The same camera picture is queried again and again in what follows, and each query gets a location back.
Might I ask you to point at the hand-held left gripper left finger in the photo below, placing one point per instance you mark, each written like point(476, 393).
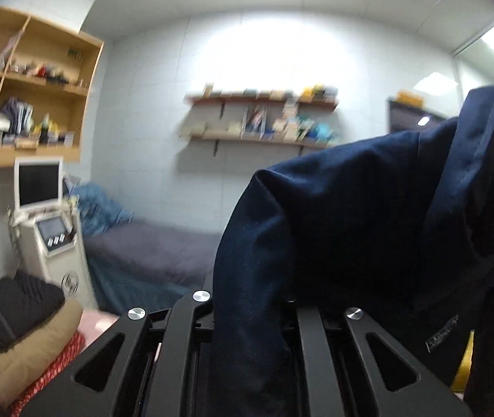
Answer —
point(181, 334)

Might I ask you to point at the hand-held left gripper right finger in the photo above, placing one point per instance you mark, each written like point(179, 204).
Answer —
point(316, 356)

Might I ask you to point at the navy blue jacket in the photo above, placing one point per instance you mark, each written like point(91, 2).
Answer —
point(351, 226)

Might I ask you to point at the grey bed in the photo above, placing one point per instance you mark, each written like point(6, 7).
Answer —
point(155, 247)

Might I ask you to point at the yellow cloth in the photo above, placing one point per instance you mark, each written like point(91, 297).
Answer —
point(463, 369)

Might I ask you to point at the red patterned cloth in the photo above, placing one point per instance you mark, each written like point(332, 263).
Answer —
point(51, 373)

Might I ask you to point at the crumpled blue blanket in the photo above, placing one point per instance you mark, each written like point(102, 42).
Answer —
point(99, 210)

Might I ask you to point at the tan folded cloth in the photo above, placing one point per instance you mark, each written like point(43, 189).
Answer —
point(30, 356)

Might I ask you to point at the white machine with screen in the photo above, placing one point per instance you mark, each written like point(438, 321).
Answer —
point(51, 243)

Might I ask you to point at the black knit cloth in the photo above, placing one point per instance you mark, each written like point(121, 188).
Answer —
point(8, 308)

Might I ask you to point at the wooden shelf cabinet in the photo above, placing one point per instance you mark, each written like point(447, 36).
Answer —
point(34, 91)

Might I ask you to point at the wooden wall shelf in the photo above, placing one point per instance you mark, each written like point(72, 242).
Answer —
point(264, 134)
point(264, 97)

